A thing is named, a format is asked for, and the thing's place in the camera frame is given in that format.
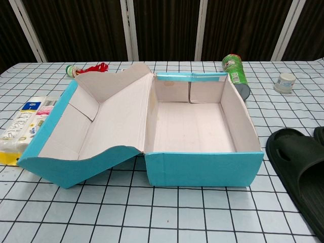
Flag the black rubber slipper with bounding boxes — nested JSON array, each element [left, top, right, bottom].
[[313, 126, 324, 145], [265, 128, 324, 237]]

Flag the white screen frame post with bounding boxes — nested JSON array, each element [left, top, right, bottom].
[[194, 0, 216, 61], [9, 0, 48, 63], [272, 0, 306, 61], [119, 0, 139, 61]]

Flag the small white jar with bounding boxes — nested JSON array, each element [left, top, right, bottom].
[[273, 72, 296, 95]]

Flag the red yellow feather shuttlecock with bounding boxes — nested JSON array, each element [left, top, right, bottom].
[[65, 62, 109, 78]]

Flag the green chips can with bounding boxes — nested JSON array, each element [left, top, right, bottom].
[[222, 53, 251, 100]]

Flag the white tissue pack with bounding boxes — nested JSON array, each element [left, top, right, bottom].
[[0, 95, 60, 167]]

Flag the blue checkered tablecloth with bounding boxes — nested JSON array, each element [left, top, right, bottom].
[[0, 60, 324, 243]]

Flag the light blue shoe box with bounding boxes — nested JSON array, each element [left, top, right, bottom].
[[18, 63, 264, 190]]

